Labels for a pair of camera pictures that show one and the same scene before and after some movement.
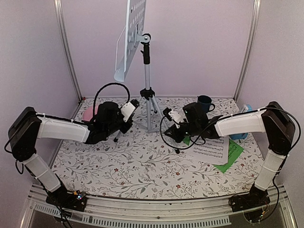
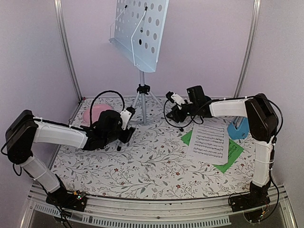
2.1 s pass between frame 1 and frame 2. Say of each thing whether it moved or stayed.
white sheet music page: stayed
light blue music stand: moved
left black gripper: moved
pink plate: stayed
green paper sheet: stayed
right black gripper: moved
